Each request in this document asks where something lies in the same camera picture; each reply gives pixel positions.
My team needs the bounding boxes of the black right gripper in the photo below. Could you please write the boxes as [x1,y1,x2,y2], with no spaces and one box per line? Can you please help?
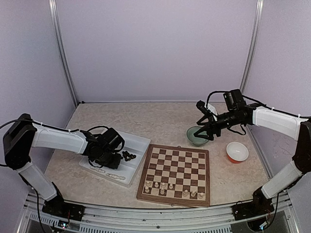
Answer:
[194,109,243,140]

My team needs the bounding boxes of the white plastic divided tray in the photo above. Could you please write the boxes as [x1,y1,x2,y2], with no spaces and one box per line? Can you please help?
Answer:
[79,131,151,187]

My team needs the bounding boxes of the wooden chess board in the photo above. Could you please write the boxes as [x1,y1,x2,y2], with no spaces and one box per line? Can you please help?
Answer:
[137,144,210,207]

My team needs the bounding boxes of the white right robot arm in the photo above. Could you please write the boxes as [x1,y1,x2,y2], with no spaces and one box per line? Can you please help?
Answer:
[194,89,311,220]

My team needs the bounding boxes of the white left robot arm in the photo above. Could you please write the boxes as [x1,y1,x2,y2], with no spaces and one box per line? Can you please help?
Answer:
[3,114,125,221]

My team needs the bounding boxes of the pile of dark chess pieces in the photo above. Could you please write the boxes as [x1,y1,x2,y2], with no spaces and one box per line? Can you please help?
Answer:
[122,151,136,162]

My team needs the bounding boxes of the white queen piece lying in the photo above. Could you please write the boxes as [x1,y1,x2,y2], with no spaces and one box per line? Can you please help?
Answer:
[90,167,106,174]

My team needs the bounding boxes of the green ceramic bowl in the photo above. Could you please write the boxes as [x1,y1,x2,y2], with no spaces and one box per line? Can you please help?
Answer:
[186,126,209,147]

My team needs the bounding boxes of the orange white bowl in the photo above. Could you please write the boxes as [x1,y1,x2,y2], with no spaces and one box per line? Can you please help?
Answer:
[226,142,249,164]

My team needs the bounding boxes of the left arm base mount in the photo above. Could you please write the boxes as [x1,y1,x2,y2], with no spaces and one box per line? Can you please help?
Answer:
[42,200,85,221]

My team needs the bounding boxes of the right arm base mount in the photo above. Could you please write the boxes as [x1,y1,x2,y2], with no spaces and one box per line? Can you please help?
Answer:
[231,200,275,220]

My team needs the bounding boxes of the front aluminium rail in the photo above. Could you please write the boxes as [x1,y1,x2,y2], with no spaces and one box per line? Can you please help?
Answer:
[17,193,302,233]

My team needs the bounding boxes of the right aluminium frame post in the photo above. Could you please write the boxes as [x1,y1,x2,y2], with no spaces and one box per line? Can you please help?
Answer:
[240,0,264,94]

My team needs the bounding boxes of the aluminium frame post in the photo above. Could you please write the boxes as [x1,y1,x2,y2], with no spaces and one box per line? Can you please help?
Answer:
[49,0,79,107]
[240,0,264,94]

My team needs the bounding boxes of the left aluminium frame post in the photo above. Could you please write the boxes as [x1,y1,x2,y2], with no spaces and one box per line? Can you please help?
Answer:
[49,0,79,107]

